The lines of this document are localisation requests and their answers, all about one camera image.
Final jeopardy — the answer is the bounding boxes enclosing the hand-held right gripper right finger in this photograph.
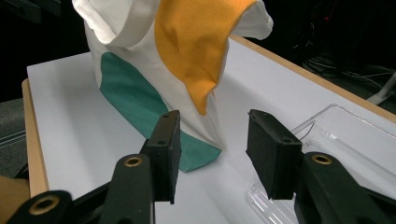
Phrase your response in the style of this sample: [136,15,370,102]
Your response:
[246,108,304,200]

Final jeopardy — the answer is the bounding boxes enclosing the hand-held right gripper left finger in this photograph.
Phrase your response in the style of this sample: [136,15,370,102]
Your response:
[139,110,182,204]

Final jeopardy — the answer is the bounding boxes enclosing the white tote bag orange teal patches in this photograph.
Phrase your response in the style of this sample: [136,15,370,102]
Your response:
[72,0,275,173]

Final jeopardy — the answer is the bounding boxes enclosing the clear plastic tray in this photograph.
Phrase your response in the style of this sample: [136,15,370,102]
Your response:
[247,103,396,224]

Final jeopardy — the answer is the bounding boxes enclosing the white stand foot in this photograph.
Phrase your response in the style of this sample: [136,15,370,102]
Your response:
[366,70,396,105]

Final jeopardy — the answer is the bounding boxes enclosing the brown cardboard piece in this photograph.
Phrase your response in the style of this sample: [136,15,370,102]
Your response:
[0,175,31,224]

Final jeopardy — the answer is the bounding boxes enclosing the dark cables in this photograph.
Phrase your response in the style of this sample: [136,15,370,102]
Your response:
[303,55,396,91]

